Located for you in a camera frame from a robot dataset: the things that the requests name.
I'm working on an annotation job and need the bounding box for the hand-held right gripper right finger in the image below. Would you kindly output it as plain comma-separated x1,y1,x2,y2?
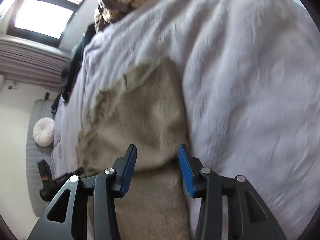
178,144,288,240

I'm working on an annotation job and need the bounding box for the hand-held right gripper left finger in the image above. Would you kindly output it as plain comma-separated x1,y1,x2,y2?
27,144,137,240

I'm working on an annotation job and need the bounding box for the white round cushion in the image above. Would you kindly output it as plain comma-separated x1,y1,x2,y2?
33,117,55,147

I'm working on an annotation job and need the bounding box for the grey quilted mat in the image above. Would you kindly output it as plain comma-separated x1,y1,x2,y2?
25,99,61,217

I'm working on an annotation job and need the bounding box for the pleated grey curtain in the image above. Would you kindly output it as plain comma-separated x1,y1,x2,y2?
0,36,71,91

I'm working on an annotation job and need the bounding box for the bright window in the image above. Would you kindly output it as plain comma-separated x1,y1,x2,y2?
6,0,91,40

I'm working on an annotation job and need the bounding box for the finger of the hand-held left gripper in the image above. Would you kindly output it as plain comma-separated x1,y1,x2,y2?
55,168,85,182

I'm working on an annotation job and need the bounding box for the lavender embossed blanket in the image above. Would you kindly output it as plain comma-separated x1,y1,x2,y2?
52,0,318,240

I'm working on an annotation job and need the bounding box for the dark clothes pile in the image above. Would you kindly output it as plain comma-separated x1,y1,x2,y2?
51,22,97,117

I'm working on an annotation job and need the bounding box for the beige towel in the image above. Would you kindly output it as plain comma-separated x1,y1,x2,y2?
76,57,193,240

